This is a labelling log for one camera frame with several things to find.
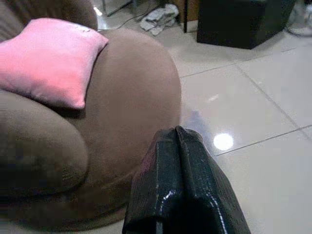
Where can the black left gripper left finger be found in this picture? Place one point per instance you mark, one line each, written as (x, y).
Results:
(156, 175)

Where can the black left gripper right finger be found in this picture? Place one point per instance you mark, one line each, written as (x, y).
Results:
(209, 185)

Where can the brown round sofa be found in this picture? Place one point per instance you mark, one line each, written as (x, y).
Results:
(134, 85)

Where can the pink pillow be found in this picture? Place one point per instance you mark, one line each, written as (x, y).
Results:
(48, 61)

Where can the white crumpled cloth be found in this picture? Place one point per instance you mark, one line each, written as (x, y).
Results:
(158, 17)

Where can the dark wooden furniture leg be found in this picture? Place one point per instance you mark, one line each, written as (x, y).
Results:
(185, 19)

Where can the black box cabinet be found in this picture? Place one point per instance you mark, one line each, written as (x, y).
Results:
(231, 22)

